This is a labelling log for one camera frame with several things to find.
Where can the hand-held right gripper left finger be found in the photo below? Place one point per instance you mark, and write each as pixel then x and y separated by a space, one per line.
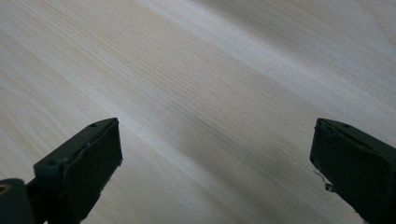
pixel 84 168

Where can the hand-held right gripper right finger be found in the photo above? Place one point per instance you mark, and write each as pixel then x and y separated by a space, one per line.
pixel 358 165

